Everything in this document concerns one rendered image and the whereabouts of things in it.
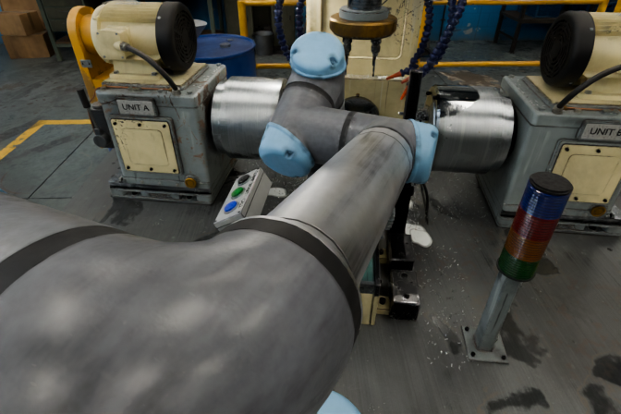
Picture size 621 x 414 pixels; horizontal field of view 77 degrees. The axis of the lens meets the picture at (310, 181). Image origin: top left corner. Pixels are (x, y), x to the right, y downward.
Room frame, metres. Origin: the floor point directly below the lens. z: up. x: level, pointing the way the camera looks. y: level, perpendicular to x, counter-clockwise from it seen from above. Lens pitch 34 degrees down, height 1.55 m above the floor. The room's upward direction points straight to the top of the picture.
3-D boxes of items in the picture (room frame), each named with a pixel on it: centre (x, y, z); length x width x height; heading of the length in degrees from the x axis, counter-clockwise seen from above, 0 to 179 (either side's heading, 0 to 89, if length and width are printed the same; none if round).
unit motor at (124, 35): (1.11, 0.50, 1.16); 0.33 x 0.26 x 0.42; 83
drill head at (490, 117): (1.02, -0.47, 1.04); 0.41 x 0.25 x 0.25; 83
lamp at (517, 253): (0.49, -0.37, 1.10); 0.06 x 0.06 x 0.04
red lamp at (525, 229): (0.49, -0.37, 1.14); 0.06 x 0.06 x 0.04
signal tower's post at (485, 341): (0.49, -0.37, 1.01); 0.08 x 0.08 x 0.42; 83
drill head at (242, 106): (1.11, 0.22, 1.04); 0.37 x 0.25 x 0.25; 83
